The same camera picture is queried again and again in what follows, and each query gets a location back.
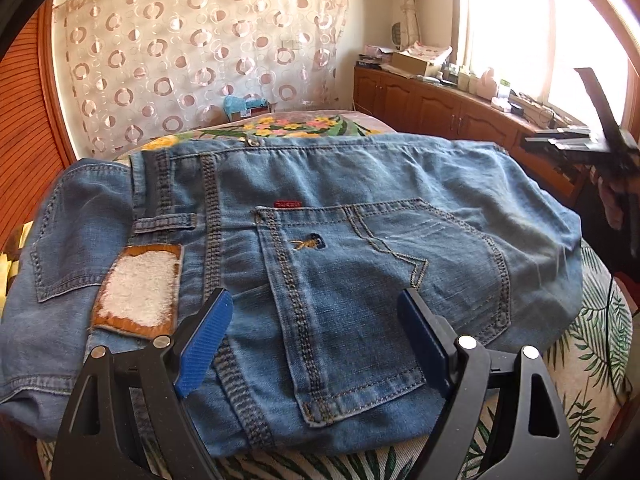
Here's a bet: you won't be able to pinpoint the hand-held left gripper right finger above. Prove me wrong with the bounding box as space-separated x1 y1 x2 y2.
397 287 576 480

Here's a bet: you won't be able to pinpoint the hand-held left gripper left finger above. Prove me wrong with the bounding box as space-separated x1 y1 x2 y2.
55 287 235 480

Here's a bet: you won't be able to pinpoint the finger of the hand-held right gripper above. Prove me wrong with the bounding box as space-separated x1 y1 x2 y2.
574 66 626 136
519 129 593 156

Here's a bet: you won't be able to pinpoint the blue denim pants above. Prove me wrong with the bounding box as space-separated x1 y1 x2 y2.
0 132 585 458

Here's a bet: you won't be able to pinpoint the white container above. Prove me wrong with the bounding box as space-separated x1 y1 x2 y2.
470 67 498 97

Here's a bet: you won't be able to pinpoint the window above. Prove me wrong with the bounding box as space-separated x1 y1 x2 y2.
450 0 640 126

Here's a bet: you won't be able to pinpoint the wooden cabinet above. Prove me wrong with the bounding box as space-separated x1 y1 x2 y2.
352 62 601 211

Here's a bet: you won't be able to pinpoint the floral printed blanket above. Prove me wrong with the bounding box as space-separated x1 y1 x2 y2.
0 110 633 480

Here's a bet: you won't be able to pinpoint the pink patterned paper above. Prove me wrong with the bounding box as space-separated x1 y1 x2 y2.
400 42 453 61

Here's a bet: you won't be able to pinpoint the brown cardboard box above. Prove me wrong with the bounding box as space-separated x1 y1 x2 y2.
391 51 436 77

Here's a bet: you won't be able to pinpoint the beige window curtain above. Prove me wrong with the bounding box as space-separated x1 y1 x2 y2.
390 0 421 48

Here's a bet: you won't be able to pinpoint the light blue plastic bag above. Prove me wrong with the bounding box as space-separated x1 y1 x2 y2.
222 95 253 118

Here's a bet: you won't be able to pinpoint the wooden slatted wardrobe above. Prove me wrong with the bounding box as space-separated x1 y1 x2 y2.
0 0 76 256

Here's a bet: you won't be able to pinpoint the sheer circle pattern curtain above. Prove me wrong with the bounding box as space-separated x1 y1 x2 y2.
52 0 351 158

